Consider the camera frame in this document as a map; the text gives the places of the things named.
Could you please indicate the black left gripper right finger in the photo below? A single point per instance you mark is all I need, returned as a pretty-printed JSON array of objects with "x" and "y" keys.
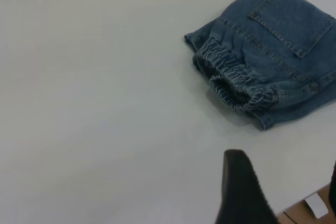
[{"x": 333, "y": 184}]

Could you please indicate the small white rectangular plate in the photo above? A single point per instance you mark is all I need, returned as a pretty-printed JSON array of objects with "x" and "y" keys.
[{"x": 316, "y": 205}]

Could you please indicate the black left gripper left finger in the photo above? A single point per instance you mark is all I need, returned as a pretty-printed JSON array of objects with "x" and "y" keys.
[{"x": 241, "y": 195}]

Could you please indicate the blue denim pants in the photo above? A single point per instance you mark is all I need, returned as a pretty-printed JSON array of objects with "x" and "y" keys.
[{"x": 275, "y": 51}]

